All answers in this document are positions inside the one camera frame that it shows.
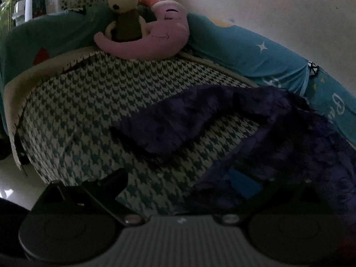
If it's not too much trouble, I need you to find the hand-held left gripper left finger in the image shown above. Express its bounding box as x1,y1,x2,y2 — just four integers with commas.
29,168,144,226

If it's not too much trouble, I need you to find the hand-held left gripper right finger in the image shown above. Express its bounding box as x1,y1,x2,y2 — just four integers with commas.
221,170,331,226

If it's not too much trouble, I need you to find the purple floral garment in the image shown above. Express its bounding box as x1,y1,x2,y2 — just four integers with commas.
110,85,356,217

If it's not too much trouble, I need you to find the houndstooth bed mat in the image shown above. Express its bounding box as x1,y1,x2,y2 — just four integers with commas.
4,46,309,217

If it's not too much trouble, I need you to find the teal script print bumper cushion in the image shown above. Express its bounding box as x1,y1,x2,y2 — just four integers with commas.
304,68,356,146

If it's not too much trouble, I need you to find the pink moon plush pillow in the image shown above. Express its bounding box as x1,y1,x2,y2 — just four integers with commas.
94,0,190,61

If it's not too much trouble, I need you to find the green potted plant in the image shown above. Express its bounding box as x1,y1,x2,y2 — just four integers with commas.
0,0,27,31

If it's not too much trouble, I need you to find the white pole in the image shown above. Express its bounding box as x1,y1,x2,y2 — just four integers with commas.
24,0,38,23

